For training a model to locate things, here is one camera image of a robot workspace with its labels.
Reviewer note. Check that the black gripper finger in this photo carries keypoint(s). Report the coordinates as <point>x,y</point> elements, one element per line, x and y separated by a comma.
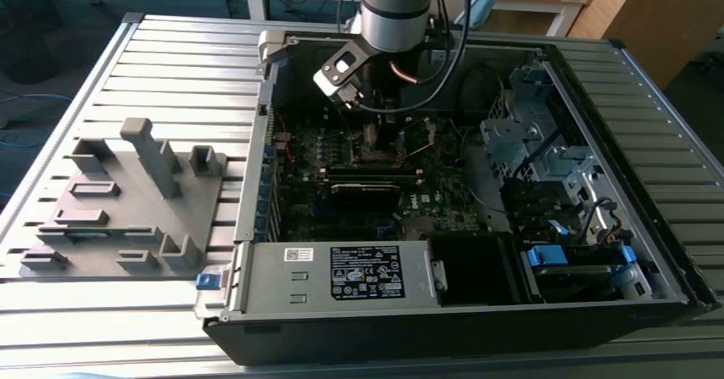
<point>388,133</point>

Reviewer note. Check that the silver CPU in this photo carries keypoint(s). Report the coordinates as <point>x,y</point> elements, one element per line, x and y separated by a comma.
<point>371,135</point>

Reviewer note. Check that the black RAM slot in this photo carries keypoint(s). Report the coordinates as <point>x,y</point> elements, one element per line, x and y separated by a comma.
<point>367,169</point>
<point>367,177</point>

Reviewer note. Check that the black graphics card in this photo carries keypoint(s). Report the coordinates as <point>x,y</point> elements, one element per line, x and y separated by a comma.
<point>361,198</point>

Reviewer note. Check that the green motherboard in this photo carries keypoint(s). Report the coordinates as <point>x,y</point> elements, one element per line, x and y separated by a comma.
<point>447,192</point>

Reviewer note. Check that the chipset heat sink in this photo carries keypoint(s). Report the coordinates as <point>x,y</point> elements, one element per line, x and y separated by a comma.
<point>420,226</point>

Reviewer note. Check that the black disk bay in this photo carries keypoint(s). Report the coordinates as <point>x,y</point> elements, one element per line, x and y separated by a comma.
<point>532,201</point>

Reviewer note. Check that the grey metal drive cage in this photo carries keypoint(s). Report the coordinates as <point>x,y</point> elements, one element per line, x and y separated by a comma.
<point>571,160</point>

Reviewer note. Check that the blue disk carrier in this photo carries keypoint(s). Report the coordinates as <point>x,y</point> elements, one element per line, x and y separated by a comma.
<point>545,255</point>

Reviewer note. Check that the grey power supply unit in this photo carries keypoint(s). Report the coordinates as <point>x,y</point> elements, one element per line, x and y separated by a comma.
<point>271,281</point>

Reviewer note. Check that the grey parts rack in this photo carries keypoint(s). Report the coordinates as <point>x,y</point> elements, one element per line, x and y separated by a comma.
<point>141,209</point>

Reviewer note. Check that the blue case latch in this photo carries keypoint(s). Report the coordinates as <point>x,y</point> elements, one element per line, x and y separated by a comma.
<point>207,281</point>

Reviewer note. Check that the black hard disk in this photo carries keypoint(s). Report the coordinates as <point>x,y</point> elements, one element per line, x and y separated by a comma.
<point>571,281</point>

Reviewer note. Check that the black PC case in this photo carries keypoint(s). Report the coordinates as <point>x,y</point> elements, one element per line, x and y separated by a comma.
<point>396,341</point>

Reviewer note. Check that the green RAM stick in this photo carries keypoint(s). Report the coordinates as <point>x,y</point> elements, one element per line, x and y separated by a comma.
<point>113,232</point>

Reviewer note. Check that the wooden cabinet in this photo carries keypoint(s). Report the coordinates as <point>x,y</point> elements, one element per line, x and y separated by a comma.
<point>667,14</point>

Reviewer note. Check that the black office chair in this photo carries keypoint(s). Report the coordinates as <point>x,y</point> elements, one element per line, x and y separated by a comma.
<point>28,35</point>

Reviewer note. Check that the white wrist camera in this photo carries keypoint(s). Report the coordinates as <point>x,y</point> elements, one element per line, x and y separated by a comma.
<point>337,65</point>

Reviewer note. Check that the silver metal bracket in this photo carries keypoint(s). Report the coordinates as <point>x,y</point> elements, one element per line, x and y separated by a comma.
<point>500,135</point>

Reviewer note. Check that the silver bracket screw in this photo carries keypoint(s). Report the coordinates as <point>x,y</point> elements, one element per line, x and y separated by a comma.
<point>532,131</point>

